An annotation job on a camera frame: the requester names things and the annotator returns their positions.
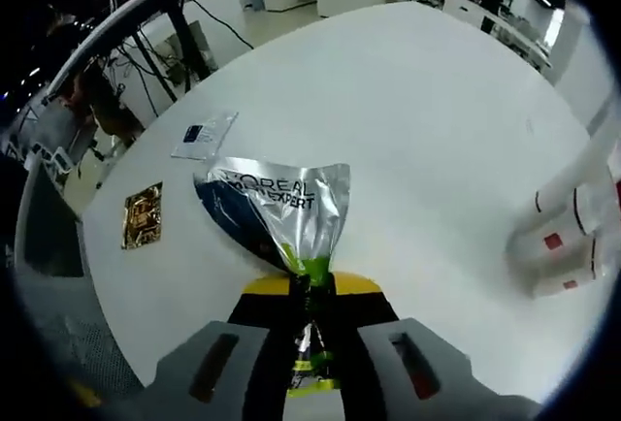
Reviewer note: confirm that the green silver skincare pouch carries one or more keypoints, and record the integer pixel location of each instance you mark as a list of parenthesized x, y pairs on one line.
[(286, 212)]

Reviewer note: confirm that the black monitor stand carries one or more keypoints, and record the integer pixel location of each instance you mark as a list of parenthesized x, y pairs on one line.
[(186, 38)]

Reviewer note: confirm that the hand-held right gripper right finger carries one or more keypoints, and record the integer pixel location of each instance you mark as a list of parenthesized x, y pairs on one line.
[(369, 314)]

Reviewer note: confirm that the grey mesh office chair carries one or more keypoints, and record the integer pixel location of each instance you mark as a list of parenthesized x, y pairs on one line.
[(58, 246)]

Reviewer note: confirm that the white skincare tube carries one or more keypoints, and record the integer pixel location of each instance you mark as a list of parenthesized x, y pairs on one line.
[(572, 173)]

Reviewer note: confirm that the white stand tray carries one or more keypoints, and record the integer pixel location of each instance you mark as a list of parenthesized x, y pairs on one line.
[(97, 38)]

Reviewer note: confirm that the small white skincare sachet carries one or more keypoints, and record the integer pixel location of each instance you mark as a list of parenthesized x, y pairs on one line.
[(204, 135)]

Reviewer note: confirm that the small translucent skincare bottle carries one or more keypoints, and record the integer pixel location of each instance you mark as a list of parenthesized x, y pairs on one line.
[(553, 227)]

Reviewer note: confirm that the small white skincare bottle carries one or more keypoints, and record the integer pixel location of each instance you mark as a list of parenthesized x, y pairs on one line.
[(567, 270)]

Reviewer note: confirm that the gold foil skincare sachet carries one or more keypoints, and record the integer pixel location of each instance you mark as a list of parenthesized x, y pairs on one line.
[(142, 217)]

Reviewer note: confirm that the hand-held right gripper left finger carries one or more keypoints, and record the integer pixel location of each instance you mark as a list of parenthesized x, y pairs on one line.
[(271, 343)]

